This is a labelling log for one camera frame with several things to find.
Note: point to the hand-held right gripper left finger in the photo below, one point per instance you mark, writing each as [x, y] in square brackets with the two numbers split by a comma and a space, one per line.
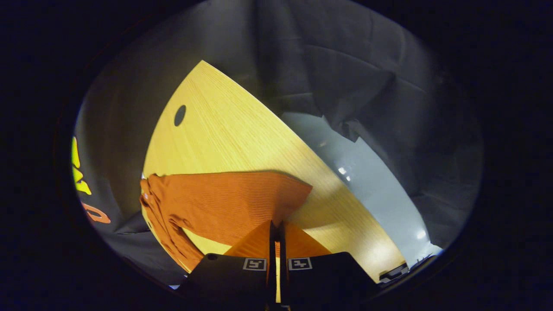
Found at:
[233, 276]

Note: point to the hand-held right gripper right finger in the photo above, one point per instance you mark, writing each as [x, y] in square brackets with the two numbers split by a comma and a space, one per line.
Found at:
[324, 276]

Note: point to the orange knit shirt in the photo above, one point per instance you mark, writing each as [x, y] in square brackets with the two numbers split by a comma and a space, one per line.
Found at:
[224, 203]

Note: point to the dark flat object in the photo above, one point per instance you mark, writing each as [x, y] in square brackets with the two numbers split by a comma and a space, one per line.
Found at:
[393, 273]

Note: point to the black backdrop cloth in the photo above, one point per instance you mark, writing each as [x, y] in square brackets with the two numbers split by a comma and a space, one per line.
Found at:
[345, 65]

